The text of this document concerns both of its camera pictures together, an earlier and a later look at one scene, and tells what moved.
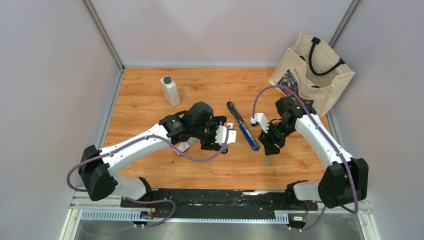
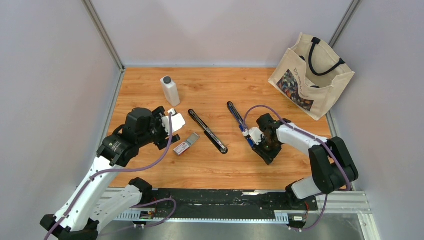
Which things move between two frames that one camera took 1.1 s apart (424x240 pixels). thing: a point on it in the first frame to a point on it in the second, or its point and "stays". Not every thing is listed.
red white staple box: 185,145 stays
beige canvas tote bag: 311,69 stays
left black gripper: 215,121 to 157,115
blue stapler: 244,127 stays
